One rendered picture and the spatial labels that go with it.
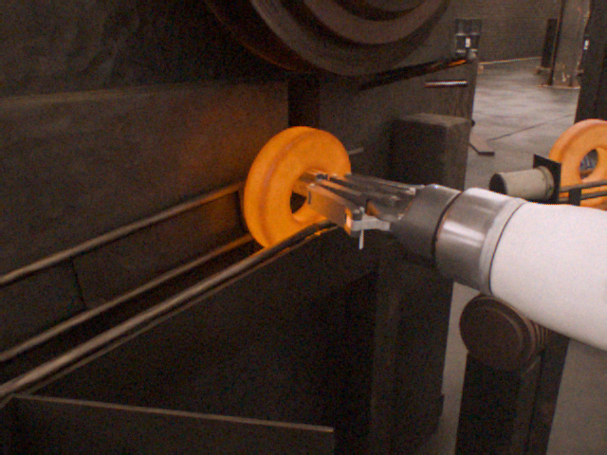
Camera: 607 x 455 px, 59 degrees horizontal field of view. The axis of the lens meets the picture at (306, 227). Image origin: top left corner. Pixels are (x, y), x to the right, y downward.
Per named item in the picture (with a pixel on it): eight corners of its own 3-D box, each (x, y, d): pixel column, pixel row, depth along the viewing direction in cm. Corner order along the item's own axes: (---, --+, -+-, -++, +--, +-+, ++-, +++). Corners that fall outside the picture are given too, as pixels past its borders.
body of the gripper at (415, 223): (426, 280, 50) (348, 248, 56) (470, 253, 56) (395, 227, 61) (436, 204, 47) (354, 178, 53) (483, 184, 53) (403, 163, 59)
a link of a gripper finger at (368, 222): (413, 233, 54) (383, 248, 50) (371, 218, 57) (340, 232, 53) (416, 210, 53) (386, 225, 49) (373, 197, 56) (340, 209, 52)
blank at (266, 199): (234, 145, 57) (255, 152, 55) (331, 111, 67) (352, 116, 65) (248, 269, 65) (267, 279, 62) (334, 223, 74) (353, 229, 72)
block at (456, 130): (380, 255, 94) (388, 116, 86) (406, 242, 99) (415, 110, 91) (433, 273, 87) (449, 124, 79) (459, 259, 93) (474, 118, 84)
